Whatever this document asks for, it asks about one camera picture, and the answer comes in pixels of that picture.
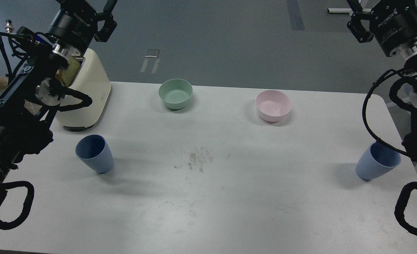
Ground green bowl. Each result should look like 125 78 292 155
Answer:
158 79 193 110

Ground white table leg base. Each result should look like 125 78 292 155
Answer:
327 8 353 15

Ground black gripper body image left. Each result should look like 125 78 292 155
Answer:
47 0 98 52

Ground pink bowl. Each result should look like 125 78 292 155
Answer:
255 90 292 122

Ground light blue cup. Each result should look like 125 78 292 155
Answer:
355 142 401 181

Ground cream toaster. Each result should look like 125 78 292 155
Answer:
55 48 111 132

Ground bread slice in toaster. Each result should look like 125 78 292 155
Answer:
55 56 81 88

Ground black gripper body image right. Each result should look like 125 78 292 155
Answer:
369 0 417 57

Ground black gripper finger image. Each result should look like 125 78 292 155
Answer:
94 0 118 42
347 0 375 43

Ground dark blue cup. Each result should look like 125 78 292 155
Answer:
75 134 114 174

